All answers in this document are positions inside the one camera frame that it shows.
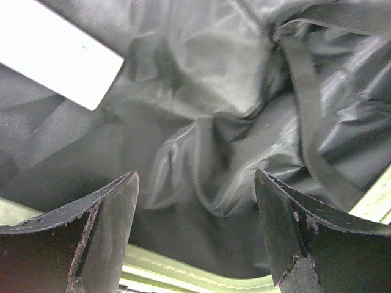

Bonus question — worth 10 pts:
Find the green hard-shell suitcase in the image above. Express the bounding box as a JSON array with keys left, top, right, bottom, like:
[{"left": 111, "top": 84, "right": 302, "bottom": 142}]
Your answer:
[{"left": 1, "top": 1, "right": 390, "bottom": 292}]

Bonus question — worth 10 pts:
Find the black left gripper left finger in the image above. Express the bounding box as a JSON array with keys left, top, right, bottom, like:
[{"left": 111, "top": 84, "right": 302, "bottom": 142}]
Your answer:
[{"left": 1, "top": 172, "right": 139, "bottom": 292}]

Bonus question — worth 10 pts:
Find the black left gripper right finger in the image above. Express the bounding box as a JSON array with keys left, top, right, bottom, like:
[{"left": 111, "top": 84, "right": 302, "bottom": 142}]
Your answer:
[{"left": 255, "top": 170, "right": 390, "bottom": 292}]

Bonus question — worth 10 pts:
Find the white tube with round cap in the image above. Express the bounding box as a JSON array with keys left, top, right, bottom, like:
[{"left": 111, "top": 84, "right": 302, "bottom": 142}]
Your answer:
[{"left": 1, "top": 0, "right": 124, "bottom": 111}]

